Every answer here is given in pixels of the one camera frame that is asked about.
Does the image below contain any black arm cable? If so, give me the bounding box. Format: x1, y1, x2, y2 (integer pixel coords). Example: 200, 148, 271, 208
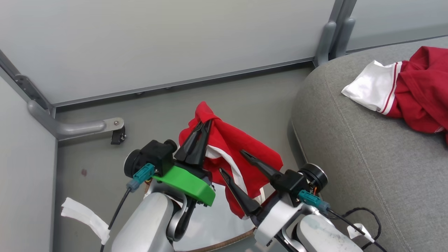
297, 190, 388, 252
100, 163, 156, 252

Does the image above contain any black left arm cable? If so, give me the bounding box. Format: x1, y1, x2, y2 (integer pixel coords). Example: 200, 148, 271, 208
100, 163, 156, 252

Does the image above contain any grey hinged partition post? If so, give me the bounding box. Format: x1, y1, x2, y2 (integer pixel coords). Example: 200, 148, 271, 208
0, 49, 57, 118

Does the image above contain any grey fabric sofa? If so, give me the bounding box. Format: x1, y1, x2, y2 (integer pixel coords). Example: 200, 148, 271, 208
290, 36, 448, 252

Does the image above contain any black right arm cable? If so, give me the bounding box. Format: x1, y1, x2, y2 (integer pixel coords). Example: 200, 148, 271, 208
297, 190, 388, 252

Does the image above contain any grey double partition post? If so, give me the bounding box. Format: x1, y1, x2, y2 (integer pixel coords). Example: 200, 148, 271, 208
313, 0, 358, 68

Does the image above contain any long grey partition rail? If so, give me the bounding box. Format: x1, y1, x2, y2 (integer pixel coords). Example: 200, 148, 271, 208
52, 57, 315, 108

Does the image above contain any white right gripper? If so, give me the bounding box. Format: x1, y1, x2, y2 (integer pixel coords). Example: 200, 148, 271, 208
218, 149, 306, 248

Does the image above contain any grey partition foot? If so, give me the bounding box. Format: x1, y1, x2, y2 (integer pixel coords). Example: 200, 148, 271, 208
28, 100, 125, 141

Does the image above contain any white cable tag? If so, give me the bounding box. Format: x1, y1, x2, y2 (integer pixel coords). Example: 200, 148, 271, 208
347, 223, 375, 243

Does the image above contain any red jersey with white sleeve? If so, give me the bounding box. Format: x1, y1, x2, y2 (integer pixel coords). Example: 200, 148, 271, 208
341, 46, 448, 145

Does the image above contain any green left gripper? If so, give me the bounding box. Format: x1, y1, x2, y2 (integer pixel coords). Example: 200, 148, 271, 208
152, 119, 216, 207

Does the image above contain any white laundry basket brown rim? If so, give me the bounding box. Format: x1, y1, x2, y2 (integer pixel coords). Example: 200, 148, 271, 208
143, 175, 278, 252

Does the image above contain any black caster wheel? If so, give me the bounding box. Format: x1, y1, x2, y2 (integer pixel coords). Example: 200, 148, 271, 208
111, 125, 127, 145

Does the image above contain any red garment with white stripe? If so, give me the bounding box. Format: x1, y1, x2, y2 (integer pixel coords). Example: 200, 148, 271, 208
178, 101, 284, 219

